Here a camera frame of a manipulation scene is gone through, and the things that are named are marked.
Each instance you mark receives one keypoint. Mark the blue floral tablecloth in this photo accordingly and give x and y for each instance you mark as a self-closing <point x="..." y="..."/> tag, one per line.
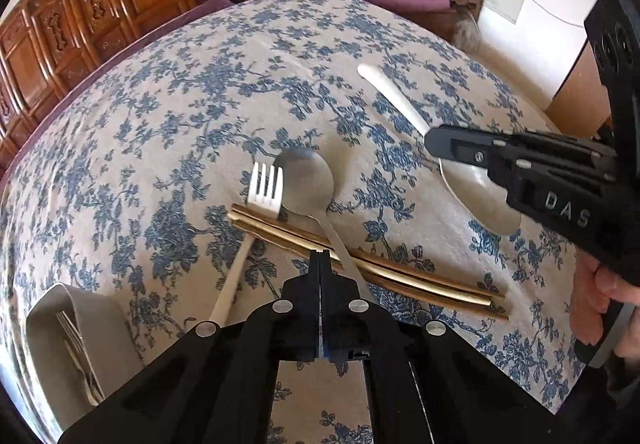
<point x="200" y="74"/>

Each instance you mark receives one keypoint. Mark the grey fluffy duster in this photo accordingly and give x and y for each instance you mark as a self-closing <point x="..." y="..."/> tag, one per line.
<point x="467" y="29"/>

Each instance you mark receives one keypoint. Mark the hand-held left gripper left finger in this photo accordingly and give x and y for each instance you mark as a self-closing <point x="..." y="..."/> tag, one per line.
<point x="300" y="309"/>

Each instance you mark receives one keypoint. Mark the person's right hand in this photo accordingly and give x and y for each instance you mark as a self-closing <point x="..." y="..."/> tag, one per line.
<point x="615" y="281"/>

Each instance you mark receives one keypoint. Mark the metal spoon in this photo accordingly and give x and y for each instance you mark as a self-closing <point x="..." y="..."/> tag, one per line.
<point x="305" y="179"/>

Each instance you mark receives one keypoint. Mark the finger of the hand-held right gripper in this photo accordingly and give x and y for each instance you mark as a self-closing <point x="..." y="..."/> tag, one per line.
<point x="460" y="144"/>

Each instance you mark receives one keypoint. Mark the white plastic spoon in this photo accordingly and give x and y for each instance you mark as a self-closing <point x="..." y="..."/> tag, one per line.
<point x="480" y="204"/>

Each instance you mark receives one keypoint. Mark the small white plastic utensil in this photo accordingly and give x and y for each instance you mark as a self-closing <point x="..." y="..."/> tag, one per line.
<point x="85" y="376"/>

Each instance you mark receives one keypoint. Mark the bamboo chopstick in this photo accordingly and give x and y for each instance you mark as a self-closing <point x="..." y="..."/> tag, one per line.
<point x="280" y="226"/>
<point x="430" y="291"/>

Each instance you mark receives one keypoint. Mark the grey metal tray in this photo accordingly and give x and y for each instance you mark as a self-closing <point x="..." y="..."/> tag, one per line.
<point x="117" y="324"/>

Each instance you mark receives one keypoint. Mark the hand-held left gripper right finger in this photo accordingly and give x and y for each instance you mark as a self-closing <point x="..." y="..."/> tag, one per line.
<point x="345" y="314"/>

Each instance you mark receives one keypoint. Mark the white plastic fork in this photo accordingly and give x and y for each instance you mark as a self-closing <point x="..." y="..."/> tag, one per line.
<point x="265" y="194"/>

